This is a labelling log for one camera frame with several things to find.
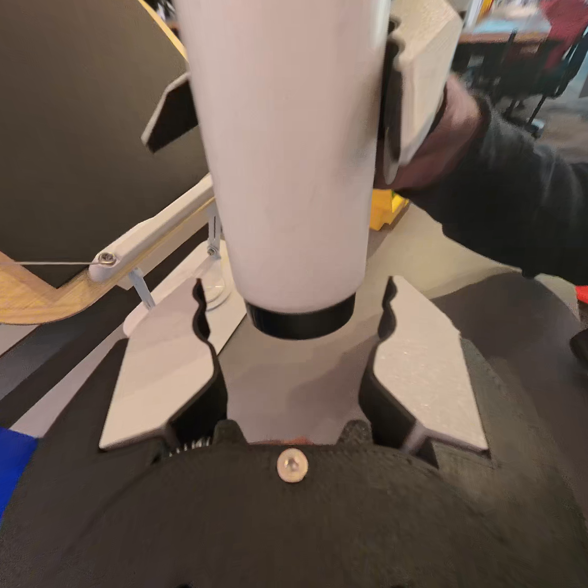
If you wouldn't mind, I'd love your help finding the yellow plastic bin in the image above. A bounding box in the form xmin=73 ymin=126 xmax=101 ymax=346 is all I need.
xmin=369 ymin=188 xmax=412 ymax=232

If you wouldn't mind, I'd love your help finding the person's right forearm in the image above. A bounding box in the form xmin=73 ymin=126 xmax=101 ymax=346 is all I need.
xmin=405 ymin=100 xmax=588 ymax=283

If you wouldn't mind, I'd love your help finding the long wooden table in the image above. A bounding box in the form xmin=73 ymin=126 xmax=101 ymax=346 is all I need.
xmin=458 ymin=8 xmax=554 ymax=48

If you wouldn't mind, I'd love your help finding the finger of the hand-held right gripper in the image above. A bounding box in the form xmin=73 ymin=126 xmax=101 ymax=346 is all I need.
xmin=380 ymin=0 xmax=466 ymax=184
xmin=141 ymin=73 xmax=200 ymax=154

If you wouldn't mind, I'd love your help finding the red office chair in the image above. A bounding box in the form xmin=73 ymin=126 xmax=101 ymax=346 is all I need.
xmin=538 ymin=0 xmax=588 ymax=97

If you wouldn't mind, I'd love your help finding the person's right hand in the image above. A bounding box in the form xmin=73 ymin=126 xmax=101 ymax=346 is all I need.
xmin=371 ymin=76 xmax=489 ymax=195

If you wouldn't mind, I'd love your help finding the blue plastic bin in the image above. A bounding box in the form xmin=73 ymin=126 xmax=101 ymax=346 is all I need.
xmin=0 ymin=427 xmax=39 ymax=522

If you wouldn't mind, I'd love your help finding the white bottle with black cap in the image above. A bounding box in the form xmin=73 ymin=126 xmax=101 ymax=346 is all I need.
xmin=174 ymin=0 xmax=392 ymax=340

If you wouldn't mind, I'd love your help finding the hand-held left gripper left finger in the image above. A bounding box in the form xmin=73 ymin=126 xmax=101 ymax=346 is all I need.
xmin=100 ymin=279 xmax=229 ymax=451

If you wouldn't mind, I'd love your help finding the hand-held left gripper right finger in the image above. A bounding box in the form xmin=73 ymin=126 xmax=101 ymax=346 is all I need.
xmin=359 ymin=276 xmax=491 ymax=454

